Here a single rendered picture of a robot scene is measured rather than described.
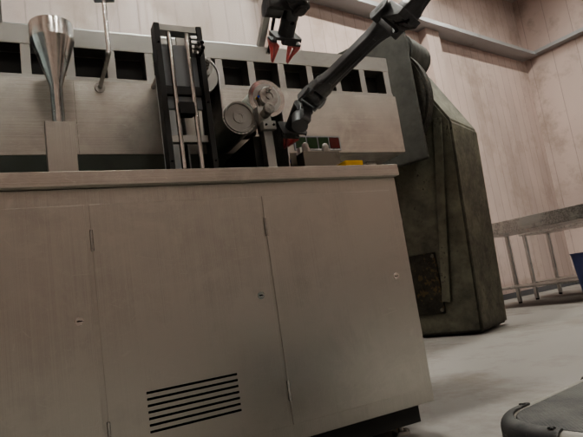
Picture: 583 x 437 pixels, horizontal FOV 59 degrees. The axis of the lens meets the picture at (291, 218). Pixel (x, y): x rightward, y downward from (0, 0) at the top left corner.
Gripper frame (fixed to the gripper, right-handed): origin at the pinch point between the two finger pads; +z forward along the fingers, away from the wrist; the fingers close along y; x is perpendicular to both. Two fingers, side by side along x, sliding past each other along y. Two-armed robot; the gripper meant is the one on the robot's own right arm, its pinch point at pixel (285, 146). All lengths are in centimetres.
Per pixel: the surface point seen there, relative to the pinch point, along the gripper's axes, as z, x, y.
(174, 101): -17.4, 2.1, -44.7
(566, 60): 171, 414, 751
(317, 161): -1.0, -9.9, 9.7
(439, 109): 80, 135, 219
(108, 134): 19, 28, -60
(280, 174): -17.3, -32.6, -19.5
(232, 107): -8.6, 11.6, -20.0
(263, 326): 7, -70, -31
